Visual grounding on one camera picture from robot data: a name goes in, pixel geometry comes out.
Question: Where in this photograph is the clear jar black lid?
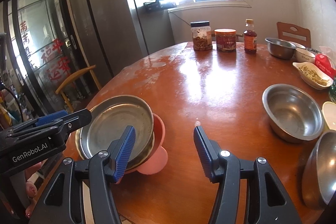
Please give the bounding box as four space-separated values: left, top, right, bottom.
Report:
190 21 213 51

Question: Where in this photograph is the yellow ceramic bowl with handle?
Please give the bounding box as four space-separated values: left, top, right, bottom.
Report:
322 101 336 130

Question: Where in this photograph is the green drink bottle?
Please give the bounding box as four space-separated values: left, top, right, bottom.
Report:
329 78 336 103

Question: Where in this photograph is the white ceramic bowl with food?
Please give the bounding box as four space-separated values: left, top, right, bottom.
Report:
295 48 315 63

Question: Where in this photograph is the white dish with bean sprouts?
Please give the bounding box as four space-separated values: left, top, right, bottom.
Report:
292 62 334 90

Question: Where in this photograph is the person's left hand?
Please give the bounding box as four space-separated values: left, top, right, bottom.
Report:
25 162 42 219

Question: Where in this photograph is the grey refrigerator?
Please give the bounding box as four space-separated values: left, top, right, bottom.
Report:
67 0 176 85

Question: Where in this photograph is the steel bowl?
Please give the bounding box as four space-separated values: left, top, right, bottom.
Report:
265 38 296 60
262 84 324 143
302 130 335 210

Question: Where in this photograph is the brown sauce bottle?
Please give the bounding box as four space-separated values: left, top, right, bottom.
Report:
243 19 257 54

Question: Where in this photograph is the red labelled jar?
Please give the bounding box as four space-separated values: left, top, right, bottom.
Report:
214 29 236 52

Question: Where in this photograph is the yellow wooden chair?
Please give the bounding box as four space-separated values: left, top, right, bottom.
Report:
55 65 102 113

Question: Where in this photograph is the wooden chair by wall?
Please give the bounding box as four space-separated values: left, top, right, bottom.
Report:
276 22 311 48

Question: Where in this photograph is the pink plastic bowl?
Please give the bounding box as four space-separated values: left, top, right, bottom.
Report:
125 113 168 175

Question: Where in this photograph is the glass sliding door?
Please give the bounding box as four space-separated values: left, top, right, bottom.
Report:
1 0 88 115

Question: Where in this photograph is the red tissue packet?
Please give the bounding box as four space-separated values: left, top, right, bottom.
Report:
314 53 336 79

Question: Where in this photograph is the round steel plate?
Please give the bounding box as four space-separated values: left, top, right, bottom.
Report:
75 95 155 170

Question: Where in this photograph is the black cable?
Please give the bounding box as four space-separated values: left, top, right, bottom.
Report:
0 82 25 122

